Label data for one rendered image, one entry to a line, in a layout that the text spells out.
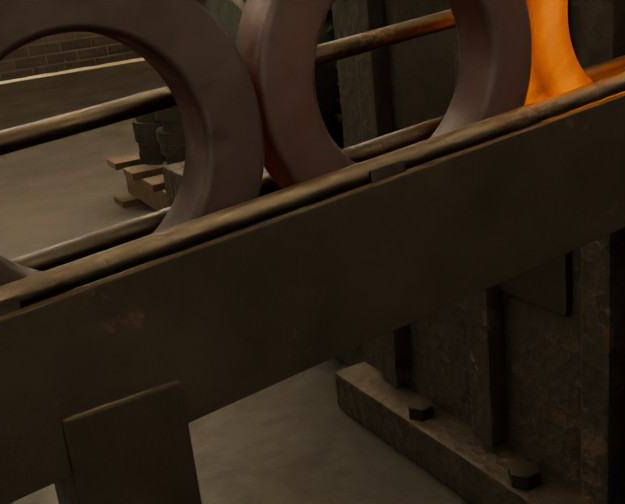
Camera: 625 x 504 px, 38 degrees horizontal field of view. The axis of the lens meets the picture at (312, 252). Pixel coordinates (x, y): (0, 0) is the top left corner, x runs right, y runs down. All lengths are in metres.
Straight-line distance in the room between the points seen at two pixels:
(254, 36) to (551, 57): 0.20
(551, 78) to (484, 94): 0.05
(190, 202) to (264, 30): 0.09
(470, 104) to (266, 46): 0.15
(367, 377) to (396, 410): 0.12
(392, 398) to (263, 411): 0.26
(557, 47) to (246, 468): 0.98
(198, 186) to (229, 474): 0.99
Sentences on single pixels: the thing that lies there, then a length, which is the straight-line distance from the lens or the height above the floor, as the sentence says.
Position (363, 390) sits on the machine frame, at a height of 0.07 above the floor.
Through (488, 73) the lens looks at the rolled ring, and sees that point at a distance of 0.54.
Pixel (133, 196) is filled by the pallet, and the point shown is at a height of 0.02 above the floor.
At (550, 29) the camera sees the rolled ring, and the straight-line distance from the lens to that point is 0.57.
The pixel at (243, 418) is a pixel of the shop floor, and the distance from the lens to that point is 1.55.
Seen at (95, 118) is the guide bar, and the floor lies 0.68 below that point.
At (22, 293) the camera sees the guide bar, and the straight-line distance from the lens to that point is 0.41.
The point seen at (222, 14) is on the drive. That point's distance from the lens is 1.90.
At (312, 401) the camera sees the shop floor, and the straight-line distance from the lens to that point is 1.58.
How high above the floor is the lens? 0.76
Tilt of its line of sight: 20 degrees down
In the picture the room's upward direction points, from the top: 6 degrees counter-clockwise
